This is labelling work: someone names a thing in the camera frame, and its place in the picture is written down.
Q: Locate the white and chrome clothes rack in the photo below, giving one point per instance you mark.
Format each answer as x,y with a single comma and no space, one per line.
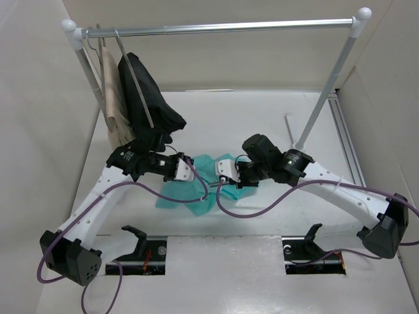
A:
356,24

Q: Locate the teal t shirt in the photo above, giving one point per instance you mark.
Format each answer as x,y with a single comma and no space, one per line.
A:
205,166

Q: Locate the metal clothes hanger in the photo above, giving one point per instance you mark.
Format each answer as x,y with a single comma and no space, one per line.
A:
221,183

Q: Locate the beige hanging garment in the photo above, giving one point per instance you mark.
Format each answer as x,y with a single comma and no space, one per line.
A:
120,132

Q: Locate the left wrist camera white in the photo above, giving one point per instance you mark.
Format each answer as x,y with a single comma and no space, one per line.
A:
183,171

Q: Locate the metal hanger with beige garment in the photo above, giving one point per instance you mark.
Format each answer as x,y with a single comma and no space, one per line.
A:
99,53

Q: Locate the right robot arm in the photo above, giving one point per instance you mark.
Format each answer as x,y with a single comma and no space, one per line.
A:
301,171

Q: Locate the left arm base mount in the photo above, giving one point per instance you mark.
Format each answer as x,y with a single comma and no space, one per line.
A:
147,257

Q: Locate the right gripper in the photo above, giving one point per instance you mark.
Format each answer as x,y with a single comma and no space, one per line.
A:
243,182

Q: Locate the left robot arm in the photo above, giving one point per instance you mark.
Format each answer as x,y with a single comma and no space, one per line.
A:
73,251

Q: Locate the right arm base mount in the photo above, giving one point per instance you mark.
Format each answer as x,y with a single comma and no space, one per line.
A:
302,256

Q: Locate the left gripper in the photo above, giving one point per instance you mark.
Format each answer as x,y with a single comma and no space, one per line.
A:
176,156

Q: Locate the black hanging garment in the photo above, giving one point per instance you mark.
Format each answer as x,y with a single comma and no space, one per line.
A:
165,119

